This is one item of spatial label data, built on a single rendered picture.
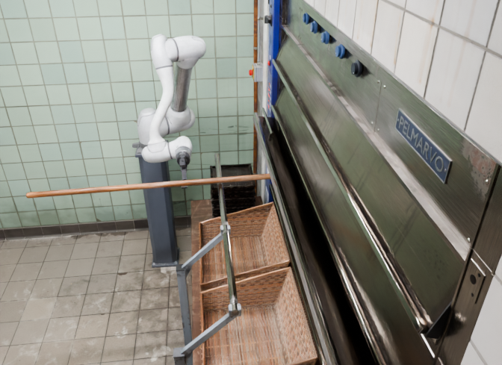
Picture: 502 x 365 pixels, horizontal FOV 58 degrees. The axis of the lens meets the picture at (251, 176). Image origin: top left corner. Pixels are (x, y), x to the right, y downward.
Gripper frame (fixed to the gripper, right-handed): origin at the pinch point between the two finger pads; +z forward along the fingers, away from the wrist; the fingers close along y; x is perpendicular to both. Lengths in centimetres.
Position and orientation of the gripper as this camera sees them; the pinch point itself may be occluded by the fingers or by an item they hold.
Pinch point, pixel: (183, 175)
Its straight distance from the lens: 242.8
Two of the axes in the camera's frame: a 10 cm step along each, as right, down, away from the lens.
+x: -9.9, 0.7, -1.1
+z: 1.3, 5.1, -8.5
